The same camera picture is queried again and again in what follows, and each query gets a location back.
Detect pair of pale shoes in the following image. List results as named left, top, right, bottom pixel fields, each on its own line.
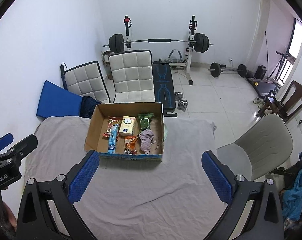
left=252, top=97, right=266, bottom=109

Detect short barbell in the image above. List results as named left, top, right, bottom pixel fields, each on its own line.
left=208, top=62, right=248, bottom=78

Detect orange panda snack packet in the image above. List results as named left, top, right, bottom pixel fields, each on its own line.
left=124, top=136, right=138, bottom=155

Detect window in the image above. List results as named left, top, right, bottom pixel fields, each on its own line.
left=287, top=17, right=302, bottom=64

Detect upright white padded chair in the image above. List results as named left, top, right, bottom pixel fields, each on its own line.
left=108, top=50, right=156, bottom=103

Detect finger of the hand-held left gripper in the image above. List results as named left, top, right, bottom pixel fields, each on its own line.
left=0, top=134, right=38, bottom=167
left=0, top=133, right=14, bottom=153

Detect blue foam mat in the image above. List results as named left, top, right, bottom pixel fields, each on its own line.
left=36, top=80, right=83, bottom=118

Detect black blue rod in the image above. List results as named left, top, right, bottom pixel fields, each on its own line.
left=59, top=63, right=68, bottom=90

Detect blue hanging clothes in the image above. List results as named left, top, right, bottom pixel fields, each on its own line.
left=282, top=155, right=302, bottom=220

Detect purple grey cloth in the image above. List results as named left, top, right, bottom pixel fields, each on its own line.
left=139, top=130, right=155, bottom=155

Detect yellow tissue pack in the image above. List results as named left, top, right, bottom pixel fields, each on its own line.
left=119, top=116, right=138, bottom=137

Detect black weight bench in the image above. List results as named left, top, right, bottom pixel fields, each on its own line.
left=152, top=64, right=178, bottom=118

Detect red snack packet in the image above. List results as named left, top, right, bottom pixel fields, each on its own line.
left=102, top=116, right=121, bottom=139

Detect cardboard box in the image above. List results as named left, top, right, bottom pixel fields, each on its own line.
left=84, top=102, right=164, bottom=162

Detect blue snack packet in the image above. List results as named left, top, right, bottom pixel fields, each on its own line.
left=108, top=124, right=120, bottom=154

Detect long barbell with black plates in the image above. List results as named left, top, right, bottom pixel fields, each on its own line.
left=102, top=33, right=214, bottom=53

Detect brown wooden chair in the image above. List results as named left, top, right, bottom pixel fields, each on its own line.
left=257, top=80, right=302, bottom=123

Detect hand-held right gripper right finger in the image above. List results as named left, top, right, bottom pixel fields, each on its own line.
left=201, top=150, right=284, bottom=240

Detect grey triangular cable handle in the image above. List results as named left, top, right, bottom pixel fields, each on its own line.
left=168, top=49, right=183, bottom=62

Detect white barbell rack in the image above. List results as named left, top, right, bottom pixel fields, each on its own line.
left=123, top=16, right=194, bottom=85

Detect green snack packet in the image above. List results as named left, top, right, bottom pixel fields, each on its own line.
left=137, top=113, right=154, bottom=132

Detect tilted white padded chair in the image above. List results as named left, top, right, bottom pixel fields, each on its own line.
left=61, top=61, right=111, bottom=104

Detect black treadmill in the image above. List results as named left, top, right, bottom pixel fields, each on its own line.
left=246, top=76, right=282, bottom=98

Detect grey shell chair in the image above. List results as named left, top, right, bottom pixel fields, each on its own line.
left=216, top=113, right=294, bottom=180

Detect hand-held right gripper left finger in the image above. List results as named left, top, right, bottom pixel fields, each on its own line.
left=16, top=150, right=100, bottom=240

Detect black folding stand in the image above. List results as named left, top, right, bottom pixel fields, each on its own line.
left=269, top=51, right=295, bottom=80

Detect thin black pole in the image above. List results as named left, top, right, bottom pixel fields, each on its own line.
left=264, top=31, right=271, bottom=67

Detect person's left forearm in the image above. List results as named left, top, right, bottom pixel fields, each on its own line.
left=0, top=197, right=17, bottom=238

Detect dark blue cloth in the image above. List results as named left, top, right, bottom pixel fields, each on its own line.
left=80, top=96, right=103, bottom=118

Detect grey blanket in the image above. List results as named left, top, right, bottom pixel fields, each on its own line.
left=21, top=116, right=229, bottom=240

